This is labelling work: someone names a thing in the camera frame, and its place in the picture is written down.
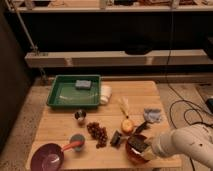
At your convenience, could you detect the red bowl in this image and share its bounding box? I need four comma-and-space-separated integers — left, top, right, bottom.
125, 141, 146, 164

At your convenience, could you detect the black board eraser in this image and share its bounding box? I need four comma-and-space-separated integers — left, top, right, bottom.
127, 135, 148, 153

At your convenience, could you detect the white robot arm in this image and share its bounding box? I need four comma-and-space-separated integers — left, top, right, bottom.
140, 124, 213, 169

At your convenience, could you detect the dark utensil behind bowl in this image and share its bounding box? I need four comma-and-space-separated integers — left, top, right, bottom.
133, 121, 148, 135

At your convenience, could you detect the purple bowl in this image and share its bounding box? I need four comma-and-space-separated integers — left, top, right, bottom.
30, 143, 64, 171

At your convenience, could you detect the orange fruit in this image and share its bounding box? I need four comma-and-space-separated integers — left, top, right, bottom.
121, 119, 134, 134

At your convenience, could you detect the small black block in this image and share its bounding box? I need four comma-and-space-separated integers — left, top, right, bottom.
110, 131, 122, 147

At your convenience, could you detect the blue crumpled cloth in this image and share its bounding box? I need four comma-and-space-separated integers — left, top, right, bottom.
143, 108, 162, 123

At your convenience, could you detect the bunch of brown grapes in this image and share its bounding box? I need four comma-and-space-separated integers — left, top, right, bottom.
87, 122, 108, 148

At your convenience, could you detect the white rolled towel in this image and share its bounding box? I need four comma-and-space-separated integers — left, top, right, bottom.
100, 85, 112, 105

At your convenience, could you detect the small metal cup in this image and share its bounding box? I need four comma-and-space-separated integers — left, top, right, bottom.
74, 109, 87, 125

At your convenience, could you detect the green plastic tray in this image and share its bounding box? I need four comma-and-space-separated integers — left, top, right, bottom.
47, 75, 101, 108

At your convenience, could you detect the white wooden shelf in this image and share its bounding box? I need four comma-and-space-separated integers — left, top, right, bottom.
25, 49, 213, 68

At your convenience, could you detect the metal diagonal pole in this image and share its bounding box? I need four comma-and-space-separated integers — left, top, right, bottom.
8, 0, 48, 84

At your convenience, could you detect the teal cup with red handle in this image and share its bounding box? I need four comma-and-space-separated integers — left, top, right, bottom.
62, 134, 85, 152

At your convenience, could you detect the black floor cable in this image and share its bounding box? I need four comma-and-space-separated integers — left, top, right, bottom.
165, 6, 213, 171

